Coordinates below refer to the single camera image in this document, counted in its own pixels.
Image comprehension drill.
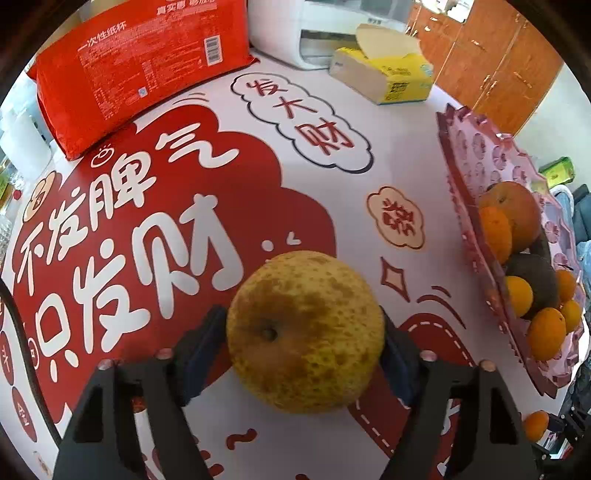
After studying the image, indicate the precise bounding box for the speckled yellow pear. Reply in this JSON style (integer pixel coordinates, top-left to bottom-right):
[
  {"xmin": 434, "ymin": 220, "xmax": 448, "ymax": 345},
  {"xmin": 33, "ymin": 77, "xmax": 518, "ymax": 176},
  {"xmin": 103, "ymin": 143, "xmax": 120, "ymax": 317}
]
[{"xmin": 226, "ymin": 250, "xmax": 385, "ymax": 414}]

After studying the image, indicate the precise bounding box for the pink patterned plastic tray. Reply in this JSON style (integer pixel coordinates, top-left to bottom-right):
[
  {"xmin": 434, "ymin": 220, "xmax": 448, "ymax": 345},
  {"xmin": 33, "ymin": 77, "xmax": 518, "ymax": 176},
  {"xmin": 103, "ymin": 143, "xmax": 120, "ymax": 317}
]
[{"xmin": 436, "ymin": 104, "xmax": 585, "ymax": 398}]

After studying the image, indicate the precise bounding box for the red plastic package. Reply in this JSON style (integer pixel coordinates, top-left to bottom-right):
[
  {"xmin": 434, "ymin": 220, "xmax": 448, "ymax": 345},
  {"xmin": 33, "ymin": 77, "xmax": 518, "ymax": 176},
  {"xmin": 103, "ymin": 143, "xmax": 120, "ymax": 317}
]
[{"xmin": 27, "ymin": 0, "xmax": 259, "ymax": 161}]

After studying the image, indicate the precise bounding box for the large orange in tray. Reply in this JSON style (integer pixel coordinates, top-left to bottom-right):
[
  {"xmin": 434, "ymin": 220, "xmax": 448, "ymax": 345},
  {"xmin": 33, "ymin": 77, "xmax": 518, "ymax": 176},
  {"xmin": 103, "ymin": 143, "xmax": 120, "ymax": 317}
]
[{"xmin": 478, "ymin": 181, "xmax": 542, "ymax": 252}]

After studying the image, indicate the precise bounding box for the white printer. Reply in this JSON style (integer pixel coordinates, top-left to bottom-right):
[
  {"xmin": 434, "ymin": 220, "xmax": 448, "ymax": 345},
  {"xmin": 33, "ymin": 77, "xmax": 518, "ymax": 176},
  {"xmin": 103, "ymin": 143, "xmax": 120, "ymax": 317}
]
[{"xmin": 249, "ymin": 0, "xmax": 411, "ymax": 71}]

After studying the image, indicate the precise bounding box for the blue grey sofa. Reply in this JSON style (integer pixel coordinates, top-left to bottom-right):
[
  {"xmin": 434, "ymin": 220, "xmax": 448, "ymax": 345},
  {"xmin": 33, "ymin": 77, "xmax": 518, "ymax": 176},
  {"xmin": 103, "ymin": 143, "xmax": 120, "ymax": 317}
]
[{"xmin": 554, "ymin": 185, "xmax": 591, "ymax": 259}]

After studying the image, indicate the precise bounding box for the red white printed tablecloth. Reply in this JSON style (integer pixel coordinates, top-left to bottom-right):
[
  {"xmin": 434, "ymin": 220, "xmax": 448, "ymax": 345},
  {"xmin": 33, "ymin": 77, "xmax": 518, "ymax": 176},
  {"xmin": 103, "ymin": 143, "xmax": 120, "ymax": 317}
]
[{"xmin": 0, "ymin": 55, "xmax": 555, "ymax": 480}]

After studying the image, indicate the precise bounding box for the small orange mandarin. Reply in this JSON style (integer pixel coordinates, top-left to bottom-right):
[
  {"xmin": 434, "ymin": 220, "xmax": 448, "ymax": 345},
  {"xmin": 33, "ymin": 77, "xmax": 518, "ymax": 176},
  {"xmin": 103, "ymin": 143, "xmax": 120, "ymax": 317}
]
[{"xmin": 560, "ymin": 300, "xmax": 584, "ymax": 333}]

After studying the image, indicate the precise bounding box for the black cable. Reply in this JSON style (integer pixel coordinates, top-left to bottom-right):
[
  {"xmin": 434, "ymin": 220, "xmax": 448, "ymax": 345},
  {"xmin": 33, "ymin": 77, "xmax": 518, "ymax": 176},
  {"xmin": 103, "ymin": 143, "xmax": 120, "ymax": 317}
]
[{"xmin": 0, "ymin": 279, "xmax": 63, "ymax": 441}]

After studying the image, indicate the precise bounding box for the dark green avocado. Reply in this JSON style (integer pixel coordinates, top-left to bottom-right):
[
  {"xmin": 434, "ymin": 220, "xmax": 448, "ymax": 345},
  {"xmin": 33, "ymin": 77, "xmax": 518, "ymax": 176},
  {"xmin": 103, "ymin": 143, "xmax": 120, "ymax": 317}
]
[
  {"xmin": 503, "ymin": 253, "xmax": 561, "ymax": 319},
  {"xmin": 526, "ymin": 233, "xmax": 552, "ymax": 259}
]

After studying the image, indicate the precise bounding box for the wooden cabinet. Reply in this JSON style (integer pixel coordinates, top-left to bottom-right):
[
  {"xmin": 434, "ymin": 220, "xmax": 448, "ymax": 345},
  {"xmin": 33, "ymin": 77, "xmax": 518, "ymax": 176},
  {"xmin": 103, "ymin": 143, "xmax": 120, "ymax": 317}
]
[{"xmin": 406, "ymin": 0, "xmax": 566, "ymax": 139}]

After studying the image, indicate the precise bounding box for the green box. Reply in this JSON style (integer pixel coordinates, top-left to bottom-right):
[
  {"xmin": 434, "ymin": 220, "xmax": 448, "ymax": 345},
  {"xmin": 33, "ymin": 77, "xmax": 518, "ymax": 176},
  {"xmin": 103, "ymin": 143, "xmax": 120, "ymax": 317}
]
[{"xmin": 540, "ymin": 157, "xmax": 575, "ymax": 185}]

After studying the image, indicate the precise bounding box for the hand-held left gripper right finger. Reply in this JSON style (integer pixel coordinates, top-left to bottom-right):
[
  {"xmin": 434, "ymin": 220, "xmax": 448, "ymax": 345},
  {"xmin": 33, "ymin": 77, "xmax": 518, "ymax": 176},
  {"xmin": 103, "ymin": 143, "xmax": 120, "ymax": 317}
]
[{"xmin": 376, "ymin": 307, "xmax": 539, "ymax": 480}]

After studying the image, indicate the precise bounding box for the yellow tissue box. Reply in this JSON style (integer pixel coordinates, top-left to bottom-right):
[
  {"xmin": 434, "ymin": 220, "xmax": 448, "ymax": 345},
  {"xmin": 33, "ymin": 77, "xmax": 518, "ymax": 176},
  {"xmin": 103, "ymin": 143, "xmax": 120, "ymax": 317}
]
[{"xmin": 329, "ymin": 24, "xmax": 435, "ymax": 106}]

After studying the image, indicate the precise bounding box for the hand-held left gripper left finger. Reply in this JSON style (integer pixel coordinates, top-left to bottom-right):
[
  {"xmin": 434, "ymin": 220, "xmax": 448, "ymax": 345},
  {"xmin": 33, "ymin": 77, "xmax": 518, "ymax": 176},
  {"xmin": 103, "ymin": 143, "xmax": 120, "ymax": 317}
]
[{"xmin": 53, "ymin": 305, "xmax": 228, "ymax": 480}]

